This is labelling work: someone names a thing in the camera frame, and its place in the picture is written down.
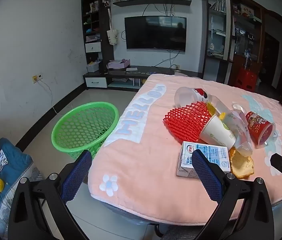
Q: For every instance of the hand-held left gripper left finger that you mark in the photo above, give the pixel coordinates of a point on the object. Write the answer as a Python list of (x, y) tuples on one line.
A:
[(77, 177)]

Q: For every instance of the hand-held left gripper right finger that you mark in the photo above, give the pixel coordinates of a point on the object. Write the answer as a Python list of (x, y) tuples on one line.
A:
[(207, 177)]

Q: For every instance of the white milk carton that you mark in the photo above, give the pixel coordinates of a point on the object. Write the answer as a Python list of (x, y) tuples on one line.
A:
[(187, 155)]

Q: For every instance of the bread slice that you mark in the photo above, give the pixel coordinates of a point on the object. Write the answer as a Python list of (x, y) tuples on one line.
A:
[(240, 166)]

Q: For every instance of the green plastic basket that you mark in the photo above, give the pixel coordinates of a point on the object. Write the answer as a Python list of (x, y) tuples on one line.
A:
[(63, 140)]

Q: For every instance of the clear plastic wrapper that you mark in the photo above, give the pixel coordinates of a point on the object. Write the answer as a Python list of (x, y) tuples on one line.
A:
[(243, 140)]

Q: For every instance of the red printed plastic cup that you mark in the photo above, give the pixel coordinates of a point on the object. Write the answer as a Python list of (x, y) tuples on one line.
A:
[(255, 125)]

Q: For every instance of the white paper cup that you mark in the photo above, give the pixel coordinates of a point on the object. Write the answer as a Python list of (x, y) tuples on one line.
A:
[(215, 132)]

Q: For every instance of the white pouch with yellow cap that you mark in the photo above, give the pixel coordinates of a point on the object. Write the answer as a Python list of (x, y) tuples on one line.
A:
[(230, 123)]

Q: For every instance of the red foam net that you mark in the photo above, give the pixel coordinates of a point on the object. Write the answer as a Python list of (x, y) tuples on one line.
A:
[(183, 120)]

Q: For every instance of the clear plastic bottle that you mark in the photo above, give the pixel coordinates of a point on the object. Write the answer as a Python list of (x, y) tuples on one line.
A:
[(219, 105)]

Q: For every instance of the clear cup with red label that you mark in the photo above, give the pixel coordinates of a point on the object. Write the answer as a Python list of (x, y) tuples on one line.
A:
[(183, 96)]

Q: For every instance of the blue quilted mat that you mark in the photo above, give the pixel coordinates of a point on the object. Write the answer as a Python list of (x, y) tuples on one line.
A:
[(13, 170)]

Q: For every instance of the pink printed blanket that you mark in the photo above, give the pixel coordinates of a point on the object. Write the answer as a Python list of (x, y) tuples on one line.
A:
[(143, 160)]

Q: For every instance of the red plastic stool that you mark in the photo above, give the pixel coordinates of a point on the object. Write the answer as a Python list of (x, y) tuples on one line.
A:
[(245, 78)]

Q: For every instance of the brown wooden display cabinet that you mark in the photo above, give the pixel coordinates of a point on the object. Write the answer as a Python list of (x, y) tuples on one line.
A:
[(235, 62)]

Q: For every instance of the white storage box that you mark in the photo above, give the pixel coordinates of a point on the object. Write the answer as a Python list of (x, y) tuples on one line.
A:
[(93, 67)]

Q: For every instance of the dark television cabinet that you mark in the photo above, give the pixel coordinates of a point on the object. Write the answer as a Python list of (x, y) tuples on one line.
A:
[(156, 69)]

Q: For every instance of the pink box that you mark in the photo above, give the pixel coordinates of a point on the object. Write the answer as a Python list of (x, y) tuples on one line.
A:
[(118, 64)]

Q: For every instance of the canvas tote bag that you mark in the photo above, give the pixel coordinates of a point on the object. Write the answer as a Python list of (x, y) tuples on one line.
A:
[(112, 37)]

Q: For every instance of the black television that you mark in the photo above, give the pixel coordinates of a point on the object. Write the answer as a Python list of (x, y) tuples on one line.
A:
[(156, 33)]

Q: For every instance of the wall socket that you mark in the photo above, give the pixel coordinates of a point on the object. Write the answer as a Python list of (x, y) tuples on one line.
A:
[(37, 78)]

